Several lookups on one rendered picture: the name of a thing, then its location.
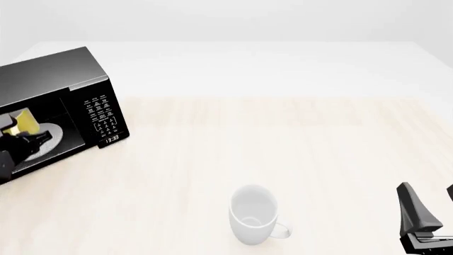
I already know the yellow and white mug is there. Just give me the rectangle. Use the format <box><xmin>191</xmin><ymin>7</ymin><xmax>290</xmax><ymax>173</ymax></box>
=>
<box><xmin>4</xmin><ymin>106</ymin><xmax>41</xmax><ymax>137</ymax></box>

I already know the black microwave oven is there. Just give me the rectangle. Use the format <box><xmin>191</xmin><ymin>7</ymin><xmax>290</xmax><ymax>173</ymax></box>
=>
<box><xmin>0</xmin><ymin>46</ymin><xmax>131</xmax><ymax>187</ymax></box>

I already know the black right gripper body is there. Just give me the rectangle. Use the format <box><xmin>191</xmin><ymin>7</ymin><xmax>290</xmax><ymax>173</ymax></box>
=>
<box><xmin>399</xmin><ymin>229</ymin><xmax>453</xmax><ymax>255</ymax></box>

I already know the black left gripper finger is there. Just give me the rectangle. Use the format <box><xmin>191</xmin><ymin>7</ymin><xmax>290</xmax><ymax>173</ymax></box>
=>
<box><xmin>0</xmin><ymin>113</ymin><xmax>18</xmax><ymax>132</ymax></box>
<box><xmin>18</xmin><ymin>130</ymin><xmax>55</xmax><ymax>149</ymax></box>

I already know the round glass turntable plate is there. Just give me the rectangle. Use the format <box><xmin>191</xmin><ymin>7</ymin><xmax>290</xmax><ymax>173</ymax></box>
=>
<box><xmin>22</xmin><ymin>122</ymin><xmax>65</xmax><ymax>163</ymax></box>

